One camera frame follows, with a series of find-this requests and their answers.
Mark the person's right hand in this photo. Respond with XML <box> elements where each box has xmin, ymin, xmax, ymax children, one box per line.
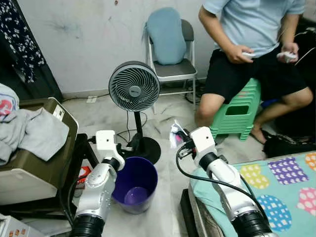
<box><xmin>230</xmin><ymin>45</ymin><xmax>255</xmax><ymax>65</ymax></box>

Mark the person's left hand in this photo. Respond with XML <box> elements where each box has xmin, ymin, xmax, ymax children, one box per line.
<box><xmin>279</xmin><ymin>42</ymin><xmax>300</xmax><ymax>64</ymax></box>

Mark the small red box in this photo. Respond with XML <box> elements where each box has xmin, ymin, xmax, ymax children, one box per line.
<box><xmin>79</xmin><ymin>167</ymin><xmax>92</xmax><ymax>179</ymax></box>

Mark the green plastic stool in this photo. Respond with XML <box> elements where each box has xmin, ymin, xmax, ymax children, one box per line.
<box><xmin>210</xmin><ymin>78</ymin><xmax>262</xmax><ymax>141</ymax></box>

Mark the grey standing fan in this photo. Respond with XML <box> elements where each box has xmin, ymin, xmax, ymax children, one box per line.
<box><xmin>108</xmin><ymin>61</ymin><xmax>162</xmax><ymax>166</ymax></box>

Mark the grey metal folding chair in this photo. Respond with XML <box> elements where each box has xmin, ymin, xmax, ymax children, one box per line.
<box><xmin>145</xmin><ymin>19</ymin><xmax>198</xmax><ymax>115</ymax></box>

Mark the grey cloth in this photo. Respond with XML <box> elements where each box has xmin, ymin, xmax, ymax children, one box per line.
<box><xmin>0</xmin><ymin>108</ymin><xmax>70</xmax><ymax>166</ymax></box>

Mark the black bag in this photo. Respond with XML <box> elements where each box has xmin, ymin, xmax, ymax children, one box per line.
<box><xmin>263</xmin><ymin>131</ymin><xmax>316</xmax><ymax>158</ymax></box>

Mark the teal blanket with coloured hearts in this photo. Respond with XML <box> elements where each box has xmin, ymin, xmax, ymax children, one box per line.
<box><xmin>190</xmin><ymin>152</ymin><xmax>316</xmax><ymax>237</ymax></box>

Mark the blue cushion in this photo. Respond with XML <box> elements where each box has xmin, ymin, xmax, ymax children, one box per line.
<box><xmin>147</xmin><ymin>7</ymin><xmax>187</xmax><ymax>66</ymax></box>

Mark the white and orange box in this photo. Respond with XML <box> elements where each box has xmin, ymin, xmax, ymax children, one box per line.
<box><xmin>0</xmin><ymin>215</ymin><xmax>30</xmax><ymax>237</ymax></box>

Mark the person in blue shirt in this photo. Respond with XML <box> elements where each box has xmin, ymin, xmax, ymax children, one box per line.
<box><xmin>195</xmin><ymin>0</ymin><xmax>316</xmax><ymax>145</ymax></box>

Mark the dark floral hanging garment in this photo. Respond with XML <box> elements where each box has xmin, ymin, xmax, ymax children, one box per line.
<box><xmin>0</xmin><ymin>0</ymin><xmax>47</xmax><ymax>83</ymax></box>

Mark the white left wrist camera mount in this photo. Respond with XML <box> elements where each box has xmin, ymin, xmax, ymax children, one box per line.
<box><xmin>95</xmin><ymin>130</ymin><xmax>120</xmax><ymax>159</ymax></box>

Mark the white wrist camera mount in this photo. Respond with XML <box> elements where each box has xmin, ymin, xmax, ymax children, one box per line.
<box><xmin>190</xmin><ymin>127</ymin><xmax>218</xmax><ymax>159</ymax></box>
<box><xmin>95</xmin><ymin>130</ymin><xmax>120</xmax><ymax>159</ymax></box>

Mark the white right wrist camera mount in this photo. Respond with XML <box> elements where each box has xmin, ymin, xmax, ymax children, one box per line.
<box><xmin>190</xmin><ymin>127</ymin><xmax>218</xmax><ymax>159</ymax></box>

